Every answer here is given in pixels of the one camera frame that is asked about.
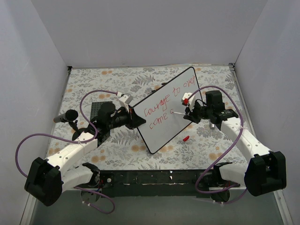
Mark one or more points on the black front mounting rail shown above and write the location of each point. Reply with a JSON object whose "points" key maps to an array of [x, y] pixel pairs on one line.
{"points": [[148, 183]]}

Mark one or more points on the dark grey studded baseplate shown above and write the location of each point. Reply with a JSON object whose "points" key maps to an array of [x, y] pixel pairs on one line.
{"points": [[95, 106]]}

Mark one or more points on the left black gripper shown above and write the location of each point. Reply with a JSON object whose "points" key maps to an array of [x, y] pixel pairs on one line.
{"points": [[131, 117]]}

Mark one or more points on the white board with black frame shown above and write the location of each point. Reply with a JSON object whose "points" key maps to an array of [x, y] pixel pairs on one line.
{"points": [[161, 126]]}

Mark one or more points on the floral patterned table mat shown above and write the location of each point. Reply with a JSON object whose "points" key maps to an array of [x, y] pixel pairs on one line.
{"points": [[125, 149]]}

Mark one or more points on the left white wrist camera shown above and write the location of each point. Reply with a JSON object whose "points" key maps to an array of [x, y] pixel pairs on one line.
{"points": [[124, 100]]}

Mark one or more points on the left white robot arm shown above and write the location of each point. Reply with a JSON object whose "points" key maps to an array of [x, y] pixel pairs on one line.
{"points": [[48, 178]]}

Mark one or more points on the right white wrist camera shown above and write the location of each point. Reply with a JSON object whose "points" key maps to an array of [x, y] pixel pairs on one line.
{"points": [[188, 100]]}

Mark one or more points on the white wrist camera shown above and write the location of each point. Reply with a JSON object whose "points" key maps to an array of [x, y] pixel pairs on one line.
{"points": [[188, 100], [124, 100]]}

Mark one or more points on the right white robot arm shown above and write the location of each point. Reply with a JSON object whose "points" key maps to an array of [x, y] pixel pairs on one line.
{"points": [[266, 170]]}

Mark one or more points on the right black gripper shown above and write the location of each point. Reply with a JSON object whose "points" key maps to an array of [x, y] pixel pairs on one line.
{"points": [[195, 113]]}

